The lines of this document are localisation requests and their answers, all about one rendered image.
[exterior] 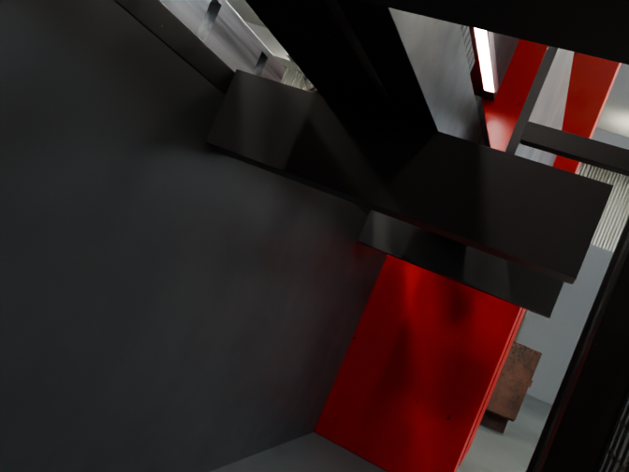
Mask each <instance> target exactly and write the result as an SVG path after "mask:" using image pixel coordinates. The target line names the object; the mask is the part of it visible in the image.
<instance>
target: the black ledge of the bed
mask: <svg viewBox="0 0 629 472"><path fill-rule="evenodd" d="M113 1H115V2H116V3H117V4H118V5H119V6H121V7H122V8H123V9H124V10H125V11H127V12H128V13H129V14H130V15H131V16H133V17H134V18H135V19H136V20H137V21H138V22H140V23H141V24H142V25H143V26H145V27H146V28H147V29H148V30H149V31H150V32H152V33H153V34H154V35H155V36H156V37H158V38H159V39H160V40H161V41H162V42H164V43H165V44H166V45H167V46H168V47H169V48H171V49H172V50H173V51H174V52H176V53H177V54H178V55H179V56H180V57H181V58H182V59H183V60H184V61H185V62H186V63H188V64H189V65H190V66H191V67H192V68H194V69H195V70H196V71H197V72H198V73H200V74H201V75H202V76H203V77H204V78H205V79H207V80H208V81H209V82H210V83H211V84H213V85H214V86H215V87H216V88H217V89H219V90H220V91H221V92H222V93H223V94H224V95H225V94H226V93H227V89H228V87H229V85H230V83H231V81H232V79H233V76H234V74H235V72H234V71H233V70H232V69H231V68H230V67H229V66H228V65H227V64H226V63H225V62H224V61H223V60H222V59H221V58H220V57H219V56H217V55H216V54H215V53H214V52H213V51H212V50H211V49H210V48H209V47H208V46H207V45H206V44H205V43H204V42H203V41H202V40H201V39H200V38H199V37H197V36H196V35H195V34H194V33H193V32H192V31H191V30H190V29H189V28H188V27H187V26H186V25H185V24H184V23H183V22H182V21H181V20H180V19H179V18H177V17H176V16H175V15H174V14H173V13H172V12H171V11H170V10H169V9H168V8H167V7H166V6H165V5H164V4H163V3H162V2H161V1H160V0H113ZM354 204H355V205H356V206H357V207H358V208H359V209H361V210H362V211H363V212H364V213H365V214H366V215H369V213H370V210H371V209H368V208H365V207H363V206H360V205H357V204H356V203H354Z"/></svg>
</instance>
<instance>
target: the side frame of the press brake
mask: <svg viewBox="0 0 629 472"><path fill-rule="evenodd" d="M547 48H548V45H544V44H539V43H535V42H532V41H528V40H524V39H520V40H519V44H518V46H517V48H516V50H515V52H514V55H513V57H512V59H511V62H510V64H509V67H508V69H507V71H506V73H505V77H504V79H503V82H502V84H501V86H500V89H499V91H498V94H497V96H496V98H495V100H494V101H493V100H490V99H486V98H484V97H482V103H483V108H484V113H485V118H486V125H487V129H488V135H489V140H490V148H493V149H497V150H500V151H503V152H504V151H505V149H506V146H507V144H508V142H509V140H510V138H511V135H512V133H513V130H514V128H515V125H516V123H517V121H518V119H519V115H520V113H521V110H522V108H523V106H524V103H525V101H526V98H527V96H528V94H529V92H530V89H531V87H532V85H533V82H534V78H535V76H536V73H537V71H538V69H539V67H540V65H541V62H542V60H543V57H544V55H545V53H546V50H547ZM621 65H622V63H618V62H614V61H610V60H607V59H602V58H598V57H594V56H590V55H587V54H582V53H578V52H574V56H573V63H572V68H571V74H570V81H569V86H568V92H567V99H566V104H565V110H564V117H563V128H562V131H565V132H568V133H572V134H575V135H579V136H581V137H585V138H588V139H591V138H592V135H593V132H594V130H595V128H596V126H597V123H598V121H599V119H600V116H601V114H602V111H603V109H604V107H605V105H606V102H607V98H608V96H609V93H610V91H611V89H612V86H613V84H614V81H615V80H616V77H617V75H618V72H619V70H620V67H621ZM521 310H522V308H521V307H519V306H516V305H515V304H512V303H510V302H506V301H503V300H501V299H498V298H496V297H493V296H491V295H489V294H487V293H484V292H481V291H479V290H476V289H474V288H470V287H467V286H465V285H463V284H461V283H458V282H456V281H453V280H451V279H448V278H446V277H443V276H442V275H439V274H437V273H433V272H430V271H428V270H425V269H423V268H420V267H418V266H416V265H413V264H411V263H408V262H406V261H403V260H401V259H398V258H394V257H393V256H390V255H387V257H386V260H385V262H384V265H383V267H382V269H381V272H380V274H379V276H378V278H377V280H376V283H375V285H374V288H373V291H372V294H371V296H370V299H369V300H368V302H367V305H366V307H365V310H364V312H363V314H362V317H361V319H360V322H359V324H358V327H357V329H356V332H355V334H354V336H353V339H352V341H351V344H350V346H349V348H348V350H347V352H346V355H345V357H344V361H343V363H342V366H341V368H340V370H339V373H338V375H337V377H336V379H335V381H334V384H333V386H332V389H331V391H330V393H329V397H328V400H327V402H326V403H325V406H324V408H323V411H322V413H321V415H320V418H319V420H318V423H317V425H316V426H315V429H314V432H315V433H317V434H319V435H322V436H323V437H325V438H326V439H328V440H330V441H332V442H334V443H335V444H337V445H339V446H341V447H343V448H345V449H347V450H349V451H351V452H353V453H355V454H356V455H358V456H360V457H361V458H363V459H365V460H367V461H369V462H371V463H373V464H374V465H377V466H379V467H381V468H383V469H385V470H387V472H456V471H457V469H458V466H459V464H460V462H461V458H462V455H463V454H464V451H465V449H466V446H467V444H468V441H469V439H470V436H471V434H472V432H473V430H474V428H475V424H476V421H477V419H478V416H479V414H480V411H481V409H482V406H483V405H484V403H485V400H486V398H487V395H488V393H489V390H490V386H491V384H492V381H493V379H494V377H495V375H496V372H497V370H498V368H499V365H500V363H501V360H502V358H503V356H504V354H505V350H506V347H507V345H508V342H509V340H510V338H511V335H512V333H513V331H514V329H515V326H516V324H517V321H518V319H519V315H520V312H521Z"/></svg>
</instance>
